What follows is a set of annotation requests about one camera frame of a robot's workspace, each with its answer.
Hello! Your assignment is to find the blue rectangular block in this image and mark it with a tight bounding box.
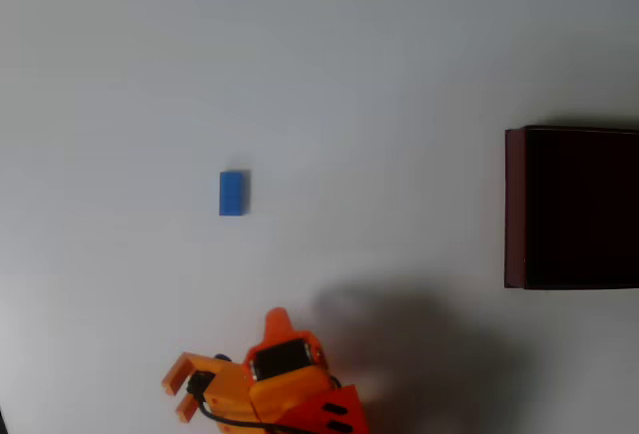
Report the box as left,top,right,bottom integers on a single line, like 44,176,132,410
218,170,252,217

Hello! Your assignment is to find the dark red box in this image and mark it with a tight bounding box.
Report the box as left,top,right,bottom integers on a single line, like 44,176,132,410
504,125,639,291

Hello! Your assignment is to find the light orange forked camera mount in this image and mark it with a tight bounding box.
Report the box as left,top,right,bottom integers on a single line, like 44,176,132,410
160,350,253,424

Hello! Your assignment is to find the black camera cable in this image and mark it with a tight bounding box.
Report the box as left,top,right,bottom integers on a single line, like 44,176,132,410
197,389,306,434

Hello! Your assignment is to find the small black camera module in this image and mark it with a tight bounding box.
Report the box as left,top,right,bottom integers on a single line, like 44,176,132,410
186,370,217,401

